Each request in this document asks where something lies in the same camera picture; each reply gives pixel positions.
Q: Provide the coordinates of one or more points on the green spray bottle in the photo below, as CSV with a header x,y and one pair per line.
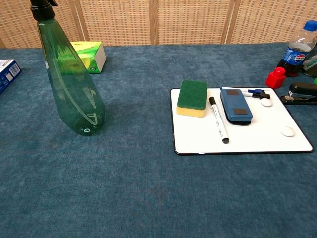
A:
x,y
71,94

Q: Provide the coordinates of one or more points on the pepsi cola bottle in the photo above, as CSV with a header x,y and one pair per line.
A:
x,y
294,54

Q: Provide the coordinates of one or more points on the green yellow sponge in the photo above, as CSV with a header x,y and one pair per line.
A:
x,y
193,95

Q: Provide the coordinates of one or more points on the black capped whiteboard marker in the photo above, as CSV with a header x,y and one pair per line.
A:
x,y
219,121

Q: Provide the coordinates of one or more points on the blue table cloth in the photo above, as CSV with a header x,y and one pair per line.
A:
x,y
123,186

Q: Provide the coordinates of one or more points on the blue whiteboard eraser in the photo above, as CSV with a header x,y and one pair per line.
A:
x,y
236,104

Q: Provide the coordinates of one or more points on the green tissue pack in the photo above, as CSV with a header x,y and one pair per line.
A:
x,y
95,55

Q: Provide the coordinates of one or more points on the white whiteboard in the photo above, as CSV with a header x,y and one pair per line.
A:
x,y
247,141

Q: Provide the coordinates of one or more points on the blue capped whiteboard marker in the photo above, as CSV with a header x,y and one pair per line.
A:
x,y
247,90

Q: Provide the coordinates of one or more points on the woven bamboo folding screen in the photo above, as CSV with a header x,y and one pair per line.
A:
x,y
173,22

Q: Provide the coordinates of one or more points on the blue marker with black end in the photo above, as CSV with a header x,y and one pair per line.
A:
x,y
257,95

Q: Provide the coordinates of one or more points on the white round magnet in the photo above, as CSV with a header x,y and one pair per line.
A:
x,y
266,102
287,131

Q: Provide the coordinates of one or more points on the red toy block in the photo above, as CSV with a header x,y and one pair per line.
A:
x,y
275,78

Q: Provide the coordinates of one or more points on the black stapler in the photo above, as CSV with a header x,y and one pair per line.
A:
x,y
302,95

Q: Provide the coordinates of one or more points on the blue toothpaste box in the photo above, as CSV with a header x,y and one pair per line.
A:
x,y
7,74

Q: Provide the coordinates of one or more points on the green toy block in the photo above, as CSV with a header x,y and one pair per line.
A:
x,y
315,81

